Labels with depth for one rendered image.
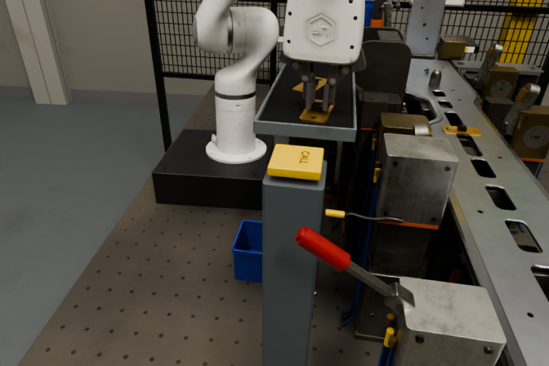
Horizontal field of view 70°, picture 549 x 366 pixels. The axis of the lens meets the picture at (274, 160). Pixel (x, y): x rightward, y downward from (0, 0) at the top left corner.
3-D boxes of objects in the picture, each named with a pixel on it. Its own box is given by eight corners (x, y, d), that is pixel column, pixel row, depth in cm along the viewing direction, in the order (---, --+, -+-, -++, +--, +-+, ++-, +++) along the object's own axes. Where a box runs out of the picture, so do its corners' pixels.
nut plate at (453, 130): (478, 129, 92) (479, 124, 91) (482, 136, 89) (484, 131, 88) (440, 126, 93) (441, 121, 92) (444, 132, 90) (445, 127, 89)
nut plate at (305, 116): (325, 124, 53) (326, 116, 53) (298, 120, 54) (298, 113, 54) (335, 103, 60) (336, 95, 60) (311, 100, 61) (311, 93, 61)
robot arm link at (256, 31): (212, 88, 118) (207, 4, 107) (270, 85, 123) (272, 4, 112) (218, 101, 108) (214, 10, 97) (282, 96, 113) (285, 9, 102)
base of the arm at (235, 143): (196, 159, 117) (192, 100, 108) (217, 135, 133) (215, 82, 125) (258, 167, 114) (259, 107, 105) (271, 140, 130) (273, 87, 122)
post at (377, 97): (363, 252, 98) (389, 102, 78) (342, 250, 98) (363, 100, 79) (362, 239, 102) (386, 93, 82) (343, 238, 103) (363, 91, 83)
